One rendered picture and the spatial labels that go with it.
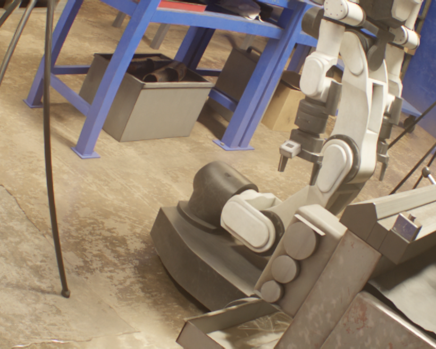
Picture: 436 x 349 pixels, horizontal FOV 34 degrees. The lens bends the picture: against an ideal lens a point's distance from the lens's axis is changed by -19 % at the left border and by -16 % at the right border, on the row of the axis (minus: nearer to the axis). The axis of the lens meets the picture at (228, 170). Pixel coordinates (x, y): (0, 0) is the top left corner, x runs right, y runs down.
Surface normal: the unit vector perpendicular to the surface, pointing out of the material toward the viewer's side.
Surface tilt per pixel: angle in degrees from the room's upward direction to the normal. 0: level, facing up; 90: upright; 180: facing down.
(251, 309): 90
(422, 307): 17
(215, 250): 0
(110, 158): 0
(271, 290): 90
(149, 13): 90
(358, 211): 90
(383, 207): 45
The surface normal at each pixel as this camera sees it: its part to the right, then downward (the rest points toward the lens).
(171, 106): 0.74, 0.51
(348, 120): -0.62, 0.01
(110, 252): 0.39, -0.86
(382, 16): -0.05, 0.70
